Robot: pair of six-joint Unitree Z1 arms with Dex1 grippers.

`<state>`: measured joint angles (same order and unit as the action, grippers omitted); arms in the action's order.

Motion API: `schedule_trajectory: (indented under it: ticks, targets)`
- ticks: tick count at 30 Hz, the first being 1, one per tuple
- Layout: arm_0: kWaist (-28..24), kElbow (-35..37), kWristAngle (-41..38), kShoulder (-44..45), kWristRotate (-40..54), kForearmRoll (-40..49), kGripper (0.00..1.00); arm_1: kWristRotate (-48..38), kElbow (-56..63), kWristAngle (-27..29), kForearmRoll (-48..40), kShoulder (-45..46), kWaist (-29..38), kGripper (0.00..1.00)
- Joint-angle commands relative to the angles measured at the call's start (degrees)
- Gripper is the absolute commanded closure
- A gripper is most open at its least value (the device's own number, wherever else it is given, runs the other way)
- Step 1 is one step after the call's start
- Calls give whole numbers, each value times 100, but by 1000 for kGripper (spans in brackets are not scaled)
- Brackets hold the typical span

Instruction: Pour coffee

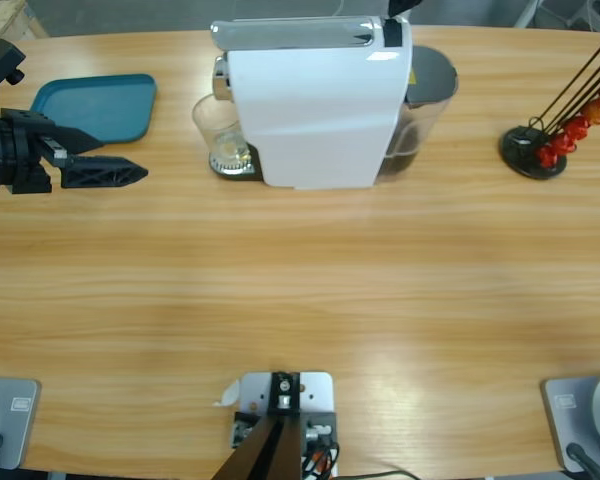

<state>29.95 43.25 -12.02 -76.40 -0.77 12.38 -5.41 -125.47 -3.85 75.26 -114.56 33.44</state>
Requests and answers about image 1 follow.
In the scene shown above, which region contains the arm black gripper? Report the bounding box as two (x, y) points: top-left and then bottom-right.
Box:
(0, 109), (149, 196)

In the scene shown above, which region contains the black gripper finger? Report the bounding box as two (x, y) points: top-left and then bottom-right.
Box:
(387, 0), (424, 19)

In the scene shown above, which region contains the clear glass cup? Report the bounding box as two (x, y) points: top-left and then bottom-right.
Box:
(192, 93), (247, 175)

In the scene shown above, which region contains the white capsule coffee machine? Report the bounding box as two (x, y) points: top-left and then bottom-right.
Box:
(208, 14), (414, 192)

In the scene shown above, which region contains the teal plastic tray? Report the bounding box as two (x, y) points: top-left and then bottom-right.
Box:
(28, 73), (159, 146)

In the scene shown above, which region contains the dark clear water tank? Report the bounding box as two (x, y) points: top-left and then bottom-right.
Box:
(377, 44), (460, 182)

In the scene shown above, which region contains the white chair leg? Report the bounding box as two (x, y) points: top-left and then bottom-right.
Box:
(512, 0), (539, 29)

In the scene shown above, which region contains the wooden crate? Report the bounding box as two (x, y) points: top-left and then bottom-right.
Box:
(0, 0), (49, 49)

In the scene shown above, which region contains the black capsule holder with rods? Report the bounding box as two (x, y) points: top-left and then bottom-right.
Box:
(498, 34), (600, 181)

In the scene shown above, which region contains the white paper tag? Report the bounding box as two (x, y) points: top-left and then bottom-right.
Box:
(211, 378), (242, 409)

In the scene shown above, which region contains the arm grey base plate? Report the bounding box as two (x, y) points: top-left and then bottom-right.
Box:
(540, 369), (600, 474)
(0, 377), (43, 471)

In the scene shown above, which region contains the white mount block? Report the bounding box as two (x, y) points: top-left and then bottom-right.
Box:
(227, 370), (337, 480)

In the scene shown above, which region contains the dark camera post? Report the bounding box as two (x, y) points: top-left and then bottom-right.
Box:
(213, 370), (302, 480)

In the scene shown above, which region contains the black cable bundle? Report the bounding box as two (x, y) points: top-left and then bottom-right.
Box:
(299, 439), (341, 480)

